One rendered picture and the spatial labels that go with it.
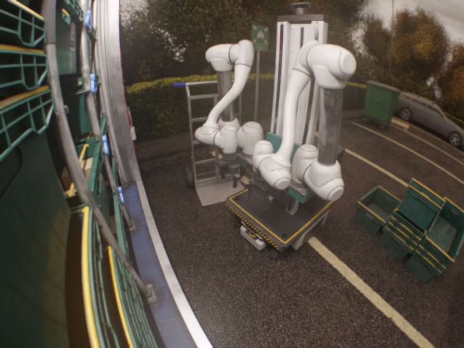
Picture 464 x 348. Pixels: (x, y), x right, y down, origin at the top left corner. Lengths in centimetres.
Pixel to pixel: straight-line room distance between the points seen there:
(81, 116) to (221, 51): 87
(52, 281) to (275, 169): 81
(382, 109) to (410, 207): 503
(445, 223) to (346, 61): 213
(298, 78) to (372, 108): 599
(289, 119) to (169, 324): 98
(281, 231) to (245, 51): 125
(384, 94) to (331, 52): 592
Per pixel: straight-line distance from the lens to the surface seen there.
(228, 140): 116
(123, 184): 154
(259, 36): 419
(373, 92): 679
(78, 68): 96
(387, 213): 278
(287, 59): 140
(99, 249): 47
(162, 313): 87
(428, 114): 1082
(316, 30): 128
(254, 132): 141
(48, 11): 47
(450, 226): 260
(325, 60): 81
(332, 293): 173
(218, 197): 227
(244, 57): 124
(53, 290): 31
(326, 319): 163
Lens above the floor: 144
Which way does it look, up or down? 33 degrees down
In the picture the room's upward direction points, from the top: 1 degrees clockwise
